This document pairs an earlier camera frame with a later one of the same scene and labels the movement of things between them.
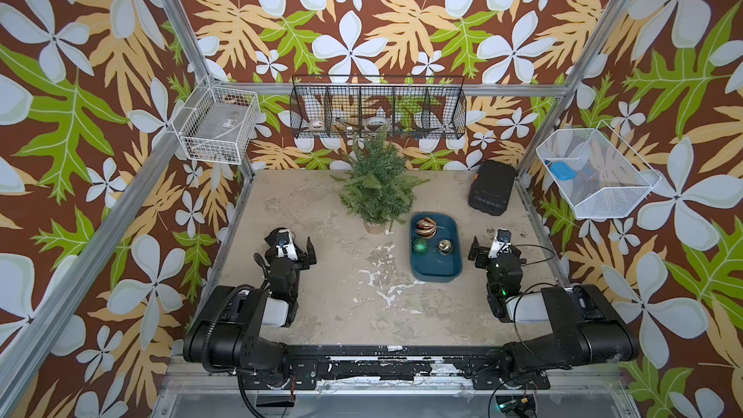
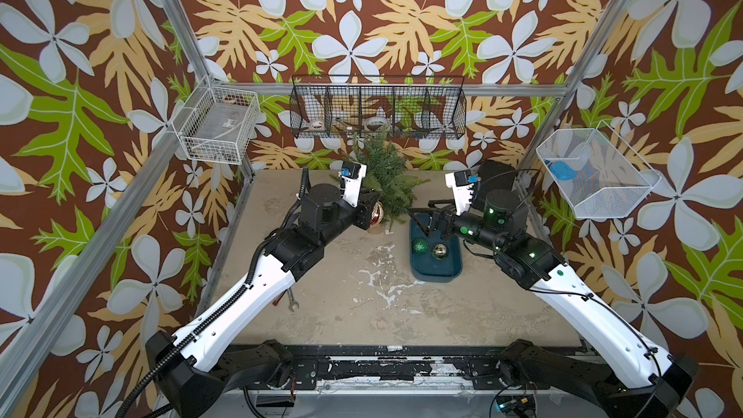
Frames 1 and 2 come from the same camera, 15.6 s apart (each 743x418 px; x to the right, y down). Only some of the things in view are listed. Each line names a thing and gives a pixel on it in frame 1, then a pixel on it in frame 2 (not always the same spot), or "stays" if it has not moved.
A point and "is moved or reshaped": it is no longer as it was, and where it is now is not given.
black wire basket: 408,106 stays
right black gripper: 483,255 → 448,217
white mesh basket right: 610,179 stays
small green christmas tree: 377,190 stays
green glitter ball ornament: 420,246 stays
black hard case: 490,187 stays
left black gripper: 303,261 → 361,213
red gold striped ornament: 426,227 is moved or reshaped
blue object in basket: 562,171 stays
